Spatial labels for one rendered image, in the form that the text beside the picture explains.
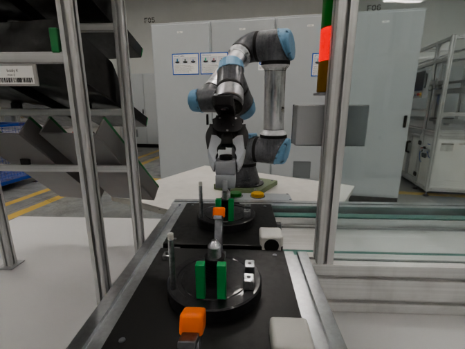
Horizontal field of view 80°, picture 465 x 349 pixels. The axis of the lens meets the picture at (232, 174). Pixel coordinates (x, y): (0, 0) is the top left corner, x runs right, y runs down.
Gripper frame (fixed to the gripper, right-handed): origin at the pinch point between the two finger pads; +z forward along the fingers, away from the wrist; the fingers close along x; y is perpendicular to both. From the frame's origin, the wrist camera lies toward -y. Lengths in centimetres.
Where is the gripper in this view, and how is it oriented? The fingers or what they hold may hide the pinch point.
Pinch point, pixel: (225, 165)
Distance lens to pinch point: 63.1
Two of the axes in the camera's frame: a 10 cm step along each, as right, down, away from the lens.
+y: 0.3, 4.6, 8.8
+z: -0.3, 8.9, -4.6
